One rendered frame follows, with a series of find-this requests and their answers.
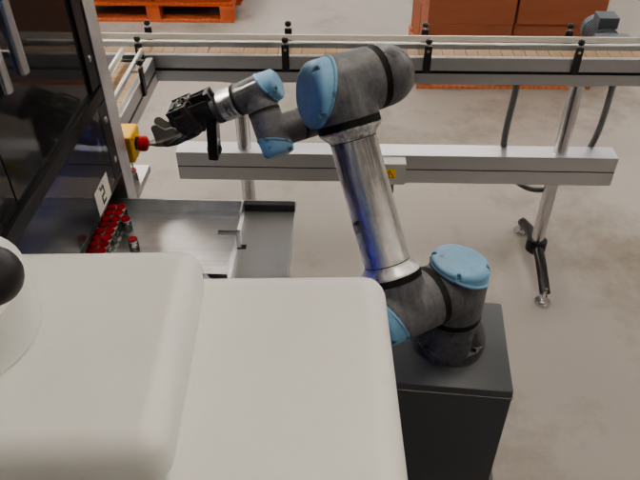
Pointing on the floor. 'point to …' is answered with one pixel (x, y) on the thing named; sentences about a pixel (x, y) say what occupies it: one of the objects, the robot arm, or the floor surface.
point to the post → (125, 189)
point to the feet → (536, 261)
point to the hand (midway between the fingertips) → (155, 144)
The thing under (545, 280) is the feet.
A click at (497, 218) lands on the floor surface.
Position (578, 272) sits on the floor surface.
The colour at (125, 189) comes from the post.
